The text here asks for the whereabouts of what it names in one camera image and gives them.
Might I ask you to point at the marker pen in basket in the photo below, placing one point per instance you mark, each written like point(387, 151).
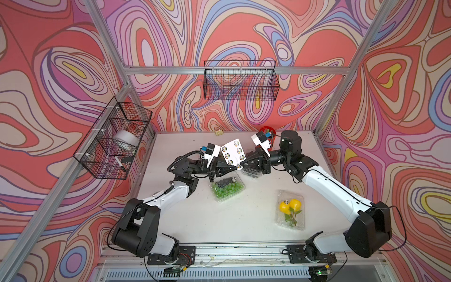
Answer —
point(119, 162)

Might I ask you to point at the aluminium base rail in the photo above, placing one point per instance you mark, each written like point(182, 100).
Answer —
point(245, 262)

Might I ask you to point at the red pen cup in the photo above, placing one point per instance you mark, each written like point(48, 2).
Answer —
point(268, 131)

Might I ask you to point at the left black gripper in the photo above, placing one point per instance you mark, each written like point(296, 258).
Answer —
point(215, 171)

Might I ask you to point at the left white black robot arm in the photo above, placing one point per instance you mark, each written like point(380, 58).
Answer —
point(137, 230)

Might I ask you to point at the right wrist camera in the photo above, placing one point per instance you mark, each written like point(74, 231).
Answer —
point(264, 140)

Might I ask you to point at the black wire basket back wall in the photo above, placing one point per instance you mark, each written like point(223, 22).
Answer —
point(240, 80)

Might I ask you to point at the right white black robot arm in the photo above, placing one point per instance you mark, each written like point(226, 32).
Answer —
point(370, 222)

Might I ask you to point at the clear box dark purple grapes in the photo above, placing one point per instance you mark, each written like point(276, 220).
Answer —
point(250, 172)

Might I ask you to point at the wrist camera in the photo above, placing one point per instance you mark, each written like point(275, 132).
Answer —
point(210, 152)
point(264, 140)

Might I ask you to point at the black wire basket left wall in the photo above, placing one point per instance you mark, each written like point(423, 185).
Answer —
point(96, 153)

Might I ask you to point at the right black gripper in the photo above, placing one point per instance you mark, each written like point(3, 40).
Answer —
point(261, 157)

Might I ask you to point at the clear box yellow fruit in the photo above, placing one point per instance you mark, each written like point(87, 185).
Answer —
point(290, 210)

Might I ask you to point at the clear box black green grapes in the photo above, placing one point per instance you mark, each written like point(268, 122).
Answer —
point(226, 187)

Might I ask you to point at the white fruit sticker sheet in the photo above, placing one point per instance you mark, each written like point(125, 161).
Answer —
point(233, 153)

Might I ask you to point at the black wire basket wall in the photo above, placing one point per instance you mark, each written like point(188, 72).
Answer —
point(96, 153)
point(240, 80)

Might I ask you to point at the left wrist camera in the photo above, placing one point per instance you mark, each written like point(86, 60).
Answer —
point(210, 152)

